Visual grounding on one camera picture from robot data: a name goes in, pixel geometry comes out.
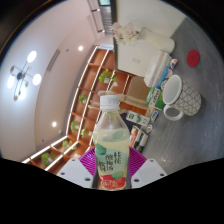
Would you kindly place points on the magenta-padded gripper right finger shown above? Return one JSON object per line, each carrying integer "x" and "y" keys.
{"x": 148, "y": 171}

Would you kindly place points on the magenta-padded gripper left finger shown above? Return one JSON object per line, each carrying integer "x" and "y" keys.
{"x": 75, "y": 171}

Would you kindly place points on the clear drink bottle green label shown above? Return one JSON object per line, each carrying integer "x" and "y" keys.
{"x": 111, "y": 146}

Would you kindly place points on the dark book stack orange cover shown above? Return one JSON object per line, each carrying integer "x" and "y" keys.
{"x": 138, "y": 138}

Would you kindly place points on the recessed ceiling light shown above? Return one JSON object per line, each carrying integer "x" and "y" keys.
{"x": 80, "y": 48}
{"x": 54, "y": 124}

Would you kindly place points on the green and white carton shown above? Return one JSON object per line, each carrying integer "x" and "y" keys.
{"x": 138, "y": 118}

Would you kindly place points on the brown wooden shelf unit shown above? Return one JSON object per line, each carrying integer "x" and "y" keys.
{"x": 86, "y": 110}

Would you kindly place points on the tan chair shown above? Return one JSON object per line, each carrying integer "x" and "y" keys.
{"x": 136, "y": 90}

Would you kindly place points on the white mug with line pattern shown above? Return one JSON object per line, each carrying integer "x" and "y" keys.
{"x": 186, "y": 98}

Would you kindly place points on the white book stack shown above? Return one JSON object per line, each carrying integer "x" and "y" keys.
{"x": 157, "y": 68}

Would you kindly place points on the branched ceiling lamp round bulbs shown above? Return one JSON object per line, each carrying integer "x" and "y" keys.
{"x": 21, "y": 75}

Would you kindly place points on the ceiling air vent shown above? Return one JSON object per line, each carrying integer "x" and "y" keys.
{"x": 53, "y": 60}

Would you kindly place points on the white vase with pale flowers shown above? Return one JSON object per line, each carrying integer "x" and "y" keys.
{"x": 153, "y": 40}

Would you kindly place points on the window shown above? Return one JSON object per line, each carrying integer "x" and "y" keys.
{"x": 104, "y": 1}

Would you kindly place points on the white wall socket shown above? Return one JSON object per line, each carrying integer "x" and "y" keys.
{"x": 135, "y": 60}

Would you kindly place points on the black track light rail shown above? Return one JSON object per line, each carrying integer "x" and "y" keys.
{"x": 96, "y": 16}

